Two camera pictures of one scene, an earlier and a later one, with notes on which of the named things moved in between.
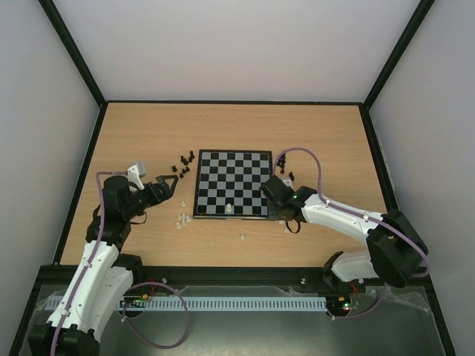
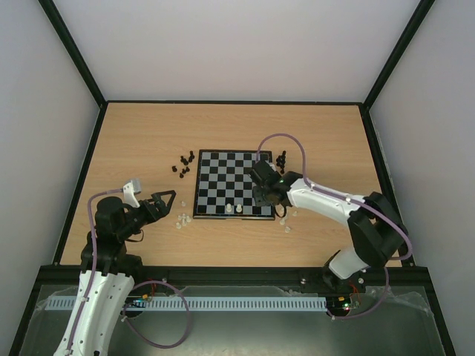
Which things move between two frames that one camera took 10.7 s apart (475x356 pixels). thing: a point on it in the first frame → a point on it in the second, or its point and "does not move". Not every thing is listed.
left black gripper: [168, 193] → [164, 210]
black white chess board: [228, 182] does not move
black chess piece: [184, 160] does not move
